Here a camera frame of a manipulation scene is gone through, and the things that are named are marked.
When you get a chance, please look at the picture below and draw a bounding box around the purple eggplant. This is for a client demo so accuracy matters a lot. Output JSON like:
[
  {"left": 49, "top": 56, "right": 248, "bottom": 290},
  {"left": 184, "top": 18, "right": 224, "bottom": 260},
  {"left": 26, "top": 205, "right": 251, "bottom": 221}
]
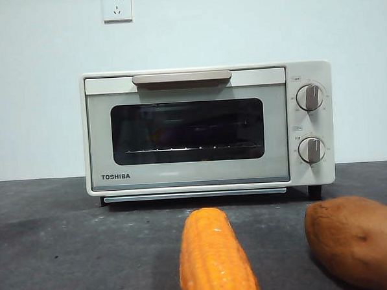
[{"left": 156, "top": 121, "right": 256, "bottom": 150}]

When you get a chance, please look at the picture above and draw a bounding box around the oven door with beige handle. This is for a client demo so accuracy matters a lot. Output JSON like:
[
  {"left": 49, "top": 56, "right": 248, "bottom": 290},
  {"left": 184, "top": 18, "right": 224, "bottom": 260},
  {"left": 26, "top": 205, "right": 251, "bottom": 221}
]
[{"left": 84, "top": 67, "right": 292, "bottom": 193}]

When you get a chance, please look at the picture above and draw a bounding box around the grey oven crumb tray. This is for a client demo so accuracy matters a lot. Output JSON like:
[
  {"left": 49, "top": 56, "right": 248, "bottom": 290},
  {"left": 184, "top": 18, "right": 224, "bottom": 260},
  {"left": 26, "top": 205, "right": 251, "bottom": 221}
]
[{"left": 104, "top": 187, "right": 288, "bottom": 204}]

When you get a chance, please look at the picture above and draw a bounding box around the cream Toshiba toaster oven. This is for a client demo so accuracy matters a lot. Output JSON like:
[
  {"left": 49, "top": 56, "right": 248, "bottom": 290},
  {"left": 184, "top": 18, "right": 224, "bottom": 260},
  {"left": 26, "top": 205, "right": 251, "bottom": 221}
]
[{"left": 79, "top": 59, "right": 338, "bottom": 212}]

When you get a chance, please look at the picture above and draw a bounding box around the yellow corn cob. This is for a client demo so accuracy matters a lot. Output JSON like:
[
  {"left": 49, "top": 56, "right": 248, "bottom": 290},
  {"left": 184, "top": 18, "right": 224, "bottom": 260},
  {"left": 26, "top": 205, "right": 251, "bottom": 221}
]
[{"left": 176, "top": 205, "right": 262, "bottom": 290}]

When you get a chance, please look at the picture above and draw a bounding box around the small beige timer knob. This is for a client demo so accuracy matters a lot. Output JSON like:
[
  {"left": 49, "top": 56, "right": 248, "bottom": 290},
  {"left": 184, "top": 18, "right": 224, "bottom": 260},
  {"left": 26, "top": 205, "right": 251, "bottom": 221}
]
[{"left": 297, "top": 136, "right": 327, "bottom": 165}]

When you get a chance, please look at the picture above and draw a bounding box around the large beige temperature knob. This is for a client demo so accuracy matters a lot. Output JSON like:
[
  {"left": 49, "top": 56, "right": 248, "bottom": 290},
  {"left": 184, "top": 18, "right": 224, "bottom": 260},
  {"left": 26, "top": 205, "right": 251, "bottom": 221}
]
[{"left": 296, "top": 82, "right": 327, "bottom": 112}]

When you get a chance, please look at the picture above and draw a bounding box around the brown sweet potato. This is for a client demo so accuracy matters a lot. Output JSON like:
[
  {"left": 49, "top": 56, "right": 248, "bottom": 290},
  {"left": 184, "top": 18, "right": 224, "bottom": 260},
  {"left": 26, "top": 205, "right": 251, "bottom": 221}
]
[{"left": 303, "top": 193, "right": 387, "bottom": 290}]

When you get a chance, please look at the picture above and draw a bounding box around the metal wire oven rack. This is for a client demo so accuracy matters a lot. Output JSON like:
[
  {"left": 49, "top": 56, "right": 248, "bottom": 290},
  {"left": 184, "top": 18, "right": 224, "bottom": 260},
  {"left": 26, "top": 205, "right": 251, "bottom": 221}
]
[{"left": 126, "top": 143, "right": 258, "bottom": 155}]

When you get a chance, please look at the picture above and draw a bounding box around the white wall socket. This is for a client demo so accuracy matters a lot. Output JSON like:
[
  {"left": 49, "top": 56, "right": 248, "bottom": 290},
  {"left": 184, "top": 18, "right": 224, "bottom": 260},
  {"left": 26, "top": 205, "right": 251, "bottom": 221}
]
[{"left": 102, "top": 0, "right": 133, "bottom": 23}]

